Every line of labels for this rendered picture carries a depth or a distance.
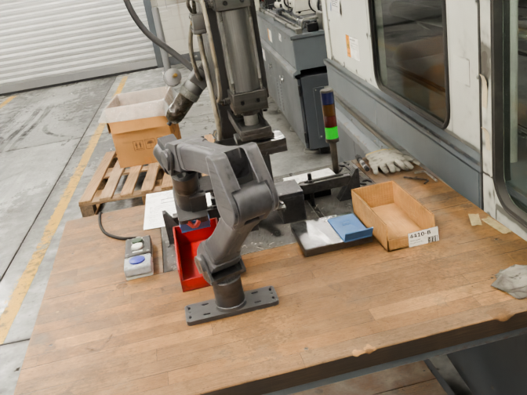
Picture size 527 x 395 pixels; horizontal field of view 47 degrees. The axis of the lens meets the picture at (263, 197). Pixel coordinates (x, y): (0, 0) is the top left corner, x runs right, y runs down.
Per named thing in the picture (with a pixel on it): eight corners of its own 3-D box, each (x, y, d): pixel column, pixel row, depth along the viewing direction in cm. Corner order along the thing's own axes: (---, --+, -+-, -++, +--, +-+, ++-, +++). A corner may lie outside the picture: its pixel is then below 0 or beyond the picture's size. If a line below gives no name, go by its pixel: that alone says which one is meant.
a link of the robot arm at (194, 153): (156, 142, 123) (221, 161, 97) (196, 130, 127) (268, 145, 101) (171, 197, 127) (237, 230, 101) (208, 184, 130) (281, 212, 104)
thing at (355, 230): (347, 244, 143) (345, 233, 142) (327, 220, 157) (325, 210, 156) (374, 238, 144) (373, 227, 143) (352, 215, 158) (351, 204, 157)
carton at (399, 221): (388, 255, 141) (385, 225, 138) (354, 215, 164) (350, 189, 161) (439, 243, 143) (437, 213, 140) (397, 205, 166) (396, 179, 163)
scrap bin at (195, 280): (183, 292, 139) (177, 269, 137) (177, 246, 162) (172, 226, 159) (234, 280, 140) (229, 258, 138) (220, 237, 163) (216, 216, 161)
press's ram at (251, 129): (223, 176, 155) (200, 61, 144) (212, 149, 179) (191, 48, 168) (290, 161, 157) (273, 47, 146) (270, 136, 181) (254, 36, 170)
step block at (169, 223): (169, 244, 164) (162, 214, 160) (169, 240, 167) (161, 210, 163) (192, 239, 165) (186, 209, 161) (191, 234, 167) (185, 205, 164)
